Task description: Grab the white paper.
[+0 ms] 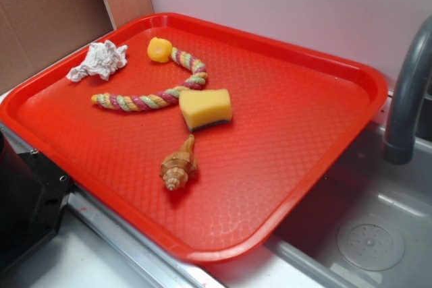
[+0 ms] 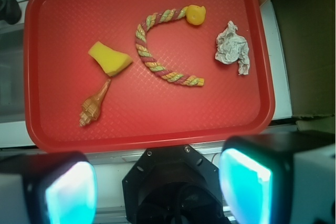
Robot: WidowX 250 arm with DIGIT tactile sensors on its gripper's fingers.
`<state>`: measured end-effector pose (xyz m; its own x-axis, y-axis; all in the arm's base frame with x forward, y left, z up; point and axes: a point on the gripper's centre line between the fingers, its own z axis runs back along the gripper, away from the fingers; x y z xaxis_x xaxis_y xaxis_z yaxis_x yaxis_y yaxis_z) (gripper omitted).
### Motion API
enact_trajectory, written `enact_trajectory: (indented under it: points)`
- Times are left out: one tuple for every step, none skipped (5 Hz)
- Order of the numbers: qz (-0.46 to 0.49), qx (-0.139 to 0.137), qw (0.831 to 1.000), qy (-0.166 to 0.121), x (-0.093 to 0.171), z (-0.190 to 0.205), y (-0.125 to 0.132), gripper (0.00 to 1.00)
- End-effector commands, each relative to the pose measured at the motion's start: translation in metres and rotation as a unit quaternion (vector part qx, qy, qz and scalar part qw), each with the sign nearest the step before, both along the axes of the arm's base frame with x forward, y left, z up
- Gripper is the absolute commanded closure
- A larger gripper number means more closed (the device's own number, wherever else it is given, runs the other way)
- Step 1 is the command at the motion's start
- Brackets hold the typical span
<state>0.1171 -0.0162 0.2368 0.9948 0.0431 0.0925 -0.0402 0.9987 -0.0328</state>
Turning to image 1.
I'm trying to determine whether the crumpled white paper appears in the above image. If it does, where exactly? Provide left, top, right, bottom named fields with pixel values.
left=66, top=40, right=128, bottom=82

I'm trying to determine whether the red plastic tray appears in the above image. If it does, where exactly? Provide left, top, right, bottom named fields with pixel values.
left=1, top=13, right=387, bottom=264

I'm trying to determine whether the yellow sponge with dark base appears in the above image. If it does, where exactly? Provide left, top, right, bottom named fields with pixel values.
left=179, top=88, right=233, bottom=132

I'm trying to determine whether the brown spiral seashell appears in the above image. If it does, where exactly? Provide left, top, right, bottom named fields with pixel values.
left=159, top=134, right=198, bottom=191

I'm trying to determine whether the yellow rubber duck toy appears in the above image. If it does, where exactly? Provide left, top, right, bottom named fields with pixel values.
left=147, top=37, right=173, bottom=63

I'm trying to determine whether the grey plastic sink basin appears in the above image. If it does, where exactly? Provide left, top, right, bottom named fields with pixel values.
left=263, top=122, right=432, bottom=288

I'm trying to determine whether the grey faucet spout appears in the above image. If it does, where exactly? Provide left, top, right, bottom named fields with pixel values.
left=382, top=18, right=431, bottom=165

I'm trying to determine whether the brown cardboard panel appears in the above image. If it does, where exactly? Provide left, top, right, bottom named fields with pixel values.
left=1, top=0, right=153, bottom=93

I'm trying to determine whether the multicoloured twisted rope toy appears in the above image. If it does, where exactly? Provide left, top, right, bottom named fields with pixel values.
left=91, top=47, right=208, bottom=113

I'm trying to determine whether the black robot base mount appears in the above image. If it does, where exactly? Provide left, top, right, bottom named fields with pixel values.
left=1, top=134, right=71, bottom=273

